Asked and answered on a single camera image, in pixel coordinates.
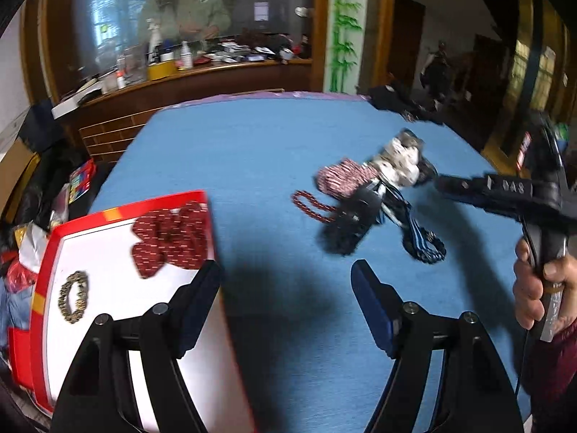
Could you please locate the leopard print scrunchie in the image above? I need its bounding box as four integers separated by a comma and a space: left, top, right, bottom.
58, 271, 89, 324

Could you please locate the blue striped watch strap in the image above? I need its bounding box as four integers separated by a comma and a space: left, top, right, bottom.
380, 184, 448, 265

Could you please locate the white cherry print scrunchie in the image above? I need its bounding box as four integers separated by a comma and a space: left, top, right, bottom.
371, 137, 411, 189

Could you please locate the black hair claw clip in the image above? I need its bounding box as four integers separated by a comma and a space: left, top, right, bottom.
321, 183, 382, 256

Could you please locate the red plaid scrunchie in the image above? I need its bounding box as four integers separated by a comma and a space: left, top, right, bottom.
315, 158, 379, 200

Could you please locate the red polka dot bow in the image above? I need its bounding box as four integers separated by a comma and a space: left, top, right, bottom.
131, 200, 208, 279

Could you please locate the red bead bracelet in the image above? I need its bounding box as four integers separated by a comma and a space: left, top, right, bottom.
291, 189, 340, 225

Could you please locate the person's right hand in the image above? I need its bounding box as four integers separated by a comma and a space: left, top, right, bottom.
512, 239, 577, 334

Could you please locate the black clothing pile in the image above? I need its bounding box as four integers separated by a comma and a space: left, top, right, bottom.
369, 85, 444, 125

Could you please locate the red plastic bag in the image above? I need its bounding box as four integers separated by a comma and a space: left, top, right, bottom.
5, 259, 38, 293

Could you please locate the blue bed cover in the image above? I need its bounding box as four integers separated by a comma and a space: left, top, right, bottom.
93, 96, 523, 432

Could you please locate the colourful booklet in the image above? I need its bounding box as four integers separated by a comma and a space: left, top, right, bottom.
69, 159, 96, 204

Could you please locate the wooden counter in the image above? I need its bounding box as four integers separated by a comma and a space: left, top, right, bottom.
58, 59, 312, 163

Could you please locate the white spray bottle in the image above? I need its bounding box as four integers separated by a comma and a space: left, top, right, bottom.
147, 19, 162, 65

